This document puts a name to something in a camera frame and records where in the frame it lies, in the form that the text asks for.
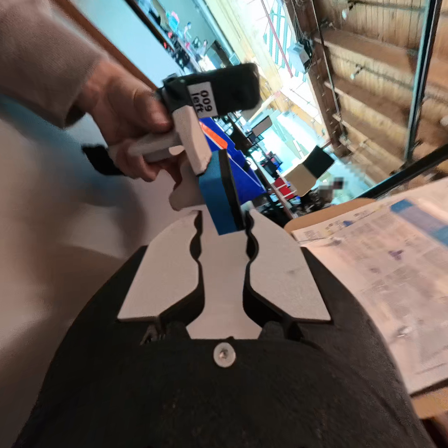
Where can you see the blue whiteboard eraser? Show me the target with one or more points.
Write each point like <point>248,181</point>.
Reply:
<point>220,199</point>

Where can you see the wooden document board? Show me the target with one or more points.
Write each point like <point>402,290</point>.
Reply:
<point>315,217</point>

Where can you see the person's left forearm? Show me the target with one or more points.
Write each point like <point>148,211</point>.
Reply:
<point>42,52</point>

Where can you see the grey desk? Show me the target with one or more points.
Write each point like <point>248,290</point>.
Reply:
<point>52,227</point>

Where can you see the black metal frame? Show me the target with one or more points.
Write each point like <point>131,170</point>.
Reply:
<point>420,87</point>

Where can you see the printed paper sheet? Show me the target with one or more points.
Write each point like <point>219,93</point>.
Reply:
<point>385,280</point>

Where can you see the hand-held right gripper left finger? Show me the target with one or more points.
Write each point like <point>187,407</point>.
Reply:
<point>164,276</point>

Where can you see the person's left hand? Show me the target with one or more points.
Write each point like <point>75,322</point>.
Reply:
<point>119,112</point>

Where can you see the blue plastic bin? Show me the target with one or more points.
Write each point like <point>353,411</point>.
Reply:
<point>250,182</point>

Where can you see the orange item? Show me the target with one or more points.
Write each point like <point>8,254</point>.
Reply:
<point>215,136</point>

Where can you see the tan and black panel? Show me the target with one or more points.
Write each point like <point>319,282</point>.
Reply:
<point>315,164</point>

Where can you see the red plastic bin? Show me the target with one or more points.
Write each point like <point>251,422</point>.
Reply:
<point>282,187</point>

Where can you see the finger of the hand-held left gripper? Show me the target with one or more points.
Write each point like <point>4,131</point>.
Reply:
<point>187,192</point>
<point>192,140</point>

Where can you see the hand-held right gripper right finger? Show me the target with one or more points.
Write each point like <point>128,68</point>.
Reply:
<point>283,276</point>

